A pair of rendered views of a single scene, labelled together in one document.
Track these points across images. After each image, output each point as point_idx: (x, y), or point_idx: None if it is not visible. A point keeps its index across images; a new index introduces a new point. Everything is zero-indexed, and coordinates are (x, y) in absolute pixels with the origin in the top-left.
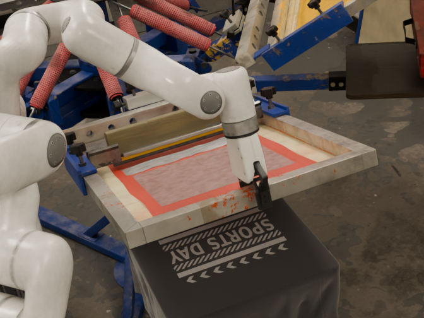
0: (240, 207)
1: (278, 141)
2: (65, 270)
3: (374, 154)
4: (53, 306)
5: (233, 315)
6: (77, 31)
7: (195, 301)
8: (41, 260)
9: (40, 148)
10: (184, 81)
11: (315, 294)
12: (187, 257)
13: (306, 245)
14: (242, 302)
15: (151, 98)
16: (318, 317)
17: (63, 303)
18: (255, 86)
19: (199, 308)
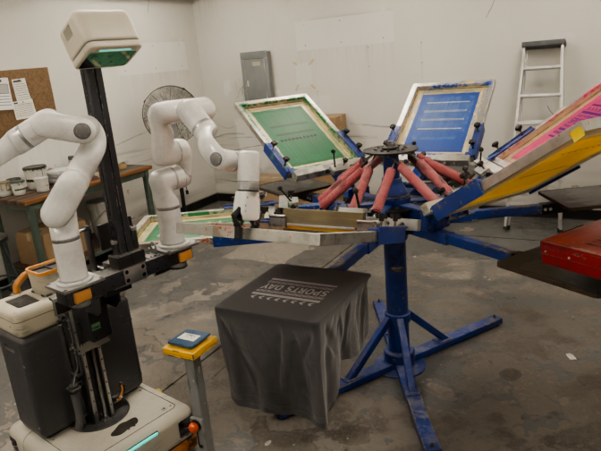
0: (232, 234)
1: None
2: (71, 189)
3: (317, 236)
4: (58, 201)
5: (246, 319)
6: (178, 106)
7: (238, 303)
8: (61, 177)
9: (70, 124)
10: (206, 142)
11: (300, 337)
12: (269, 288)
13: (321, 309)
14: (251, 313)
15: (353, 211)
16: (305, 359)
17: (66, 204)
18: (417, 225)
19: (233, 306)
